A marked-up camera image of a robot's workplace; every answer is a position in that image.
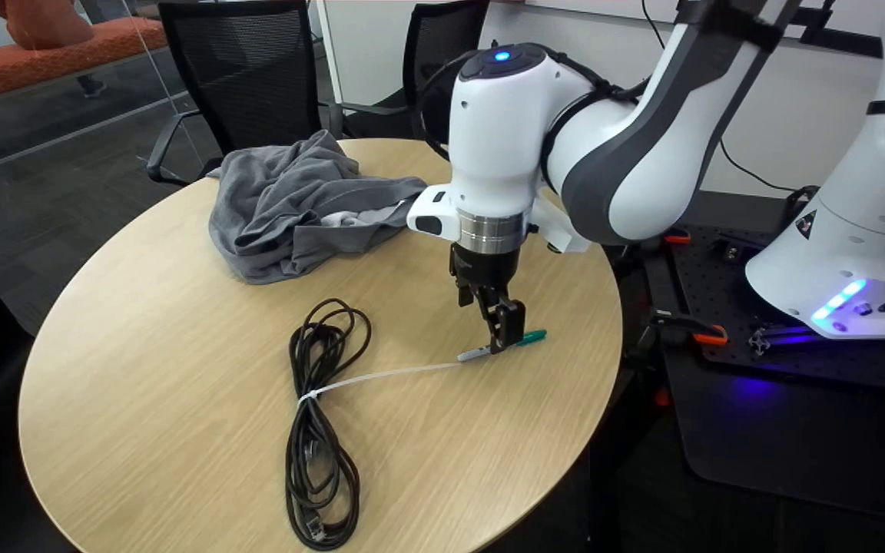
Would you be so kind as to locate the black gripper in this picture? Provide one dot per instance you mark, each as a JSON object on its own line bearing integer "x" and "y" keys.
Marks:
{"x": 485, "y": 276}

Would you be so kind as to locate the green and grey pen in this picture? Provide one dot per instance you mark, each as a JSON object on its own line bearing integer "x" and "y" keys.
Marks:
{"x": 534, "y": 336}

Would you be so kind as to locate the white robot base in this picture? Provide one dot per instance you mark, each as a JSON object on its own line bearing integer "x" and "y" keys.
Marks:
{"x": 827, "y": 264}

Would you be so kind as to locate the grey crumpled cloth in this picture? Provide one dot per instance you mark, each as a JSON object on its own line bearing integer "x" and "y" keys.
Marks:
{"x": 285, "y": 209}

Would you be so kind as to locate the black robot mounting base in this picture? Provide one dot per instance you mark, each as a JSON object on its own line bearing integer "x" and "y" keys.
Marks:
{"x": 776, "y": 408}

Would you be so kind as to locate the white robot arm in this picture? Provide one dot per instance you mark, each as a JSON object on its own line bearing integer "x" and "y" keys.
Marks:
{"x": 542, "y": 145}

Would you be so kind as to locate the orange-handled clamp upper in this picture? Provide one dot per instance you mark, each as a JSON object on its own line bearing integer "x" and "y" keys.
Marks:
{"x": 699, "y": 329}

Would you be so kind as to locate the white cable tie strip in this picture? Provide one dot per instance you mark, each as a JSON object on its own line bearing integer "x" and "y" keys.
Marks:
{"x": 378, "y": 376}

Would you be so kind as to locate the black office chair far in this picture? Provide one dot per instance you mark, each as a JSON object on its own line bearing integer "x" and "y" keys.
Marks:
{"x": 248, "y": 69}

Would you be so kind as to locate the round wooden table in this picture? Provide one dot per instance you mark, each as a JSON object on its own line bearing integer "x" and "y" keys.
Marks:
{"x": 159, "y": 402}

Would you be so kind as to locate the black mesh office chair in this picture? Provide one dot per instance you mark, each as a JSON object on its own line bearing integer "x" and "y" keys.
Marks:
{"x": 437, "y": 43}

